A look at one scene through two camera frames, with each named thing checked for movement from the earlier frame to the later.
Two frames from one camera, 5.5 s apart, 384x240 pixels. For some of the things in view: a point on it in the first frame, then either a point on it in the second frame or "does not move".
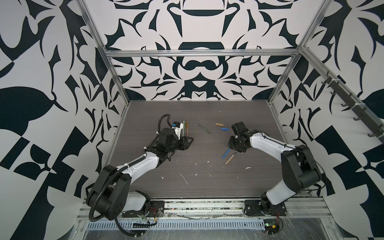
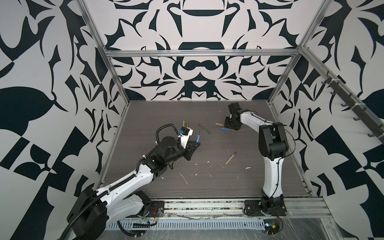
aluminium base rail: (299, 208) does not move
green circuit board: (271, 226) does not move
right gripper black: (230, 144) → (226, 124)
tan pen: (229, 160) does not move
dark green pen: (204, 128) does not move
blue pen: (226, 153) → (199, 135)
